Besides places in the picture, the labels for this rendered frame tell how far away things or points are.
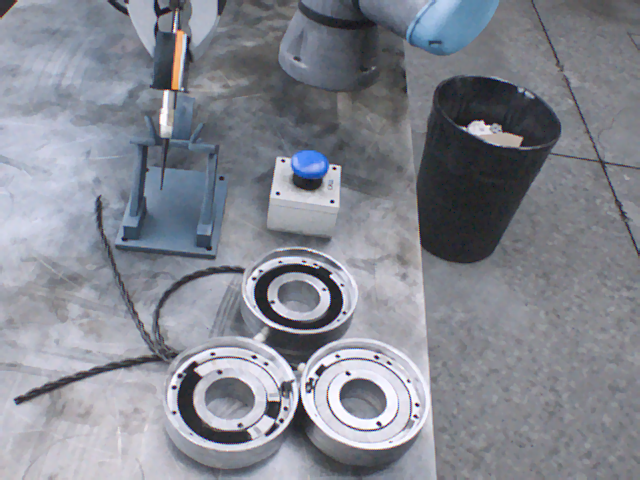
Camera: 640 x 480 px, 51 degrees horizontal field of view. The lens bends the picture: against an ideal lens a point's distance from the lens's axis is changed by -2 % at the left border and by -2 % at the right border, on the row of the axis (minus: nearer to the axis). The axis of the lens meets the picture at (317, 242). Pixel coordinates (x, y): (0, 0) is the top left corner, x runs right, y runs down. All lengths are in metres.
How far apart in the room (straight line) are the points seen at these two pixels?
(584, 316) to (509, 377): 0.35
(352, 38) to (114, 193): 0.39
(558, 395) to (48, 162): 1.32
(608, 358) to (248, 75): 1.28
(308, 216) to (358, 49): 0.33
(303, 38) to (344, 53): 0.06
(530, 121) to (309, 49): 1.08
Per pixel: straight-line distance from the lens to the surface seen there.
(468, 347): 1.75
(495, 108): 1.97
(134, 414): 0.58
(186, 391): 0.55
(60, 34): 1.06
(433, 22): 0.81
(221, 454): 0.52
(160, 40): 0.59
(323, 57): 0.95
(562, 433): 1.70
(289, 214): 0.70
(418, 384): 0.58
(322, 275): 0.64
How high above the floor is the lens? 1.29
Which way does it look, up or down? 43 degrees down
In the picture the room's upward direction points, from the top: 11 degrees clockwise
